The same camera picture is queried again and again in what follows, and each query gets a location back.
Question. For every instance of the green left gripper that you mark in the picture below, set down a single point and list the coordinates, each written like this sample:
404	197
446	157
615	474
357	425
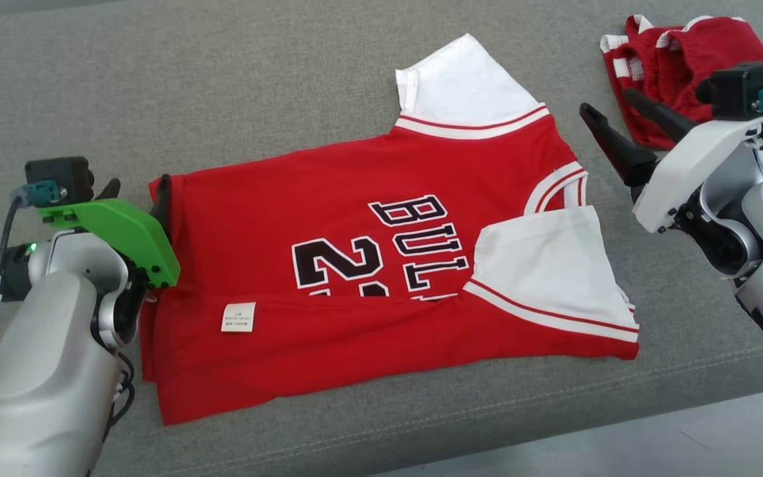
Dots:
123	228

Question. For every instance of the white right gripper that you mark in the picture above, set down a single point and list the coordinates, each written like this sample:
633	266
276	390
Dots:
693	165

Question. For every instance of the red Bulls 23 shorts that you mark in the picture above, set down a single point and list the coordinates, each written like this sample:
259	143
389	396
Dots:
679	53

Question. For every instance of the red white-sleeved Bulls jersey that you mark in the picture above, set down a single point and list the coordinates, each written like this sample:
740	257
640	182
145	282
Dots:
328	331

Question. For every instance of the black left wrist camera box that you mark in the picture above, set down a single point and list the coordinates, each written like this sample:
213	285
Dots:
60	173

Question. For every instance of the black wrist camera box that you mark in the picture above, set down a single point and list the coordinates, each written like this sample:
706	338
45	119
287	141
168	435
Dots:
739	89
60	173

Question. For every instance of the teal left camera connector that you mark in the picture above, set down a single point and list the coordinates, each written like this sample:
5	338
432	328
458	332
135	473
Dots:
40	194

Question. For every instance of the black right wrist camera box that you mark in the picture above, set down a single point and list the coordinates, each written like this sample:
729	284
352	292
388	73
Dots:
739	89

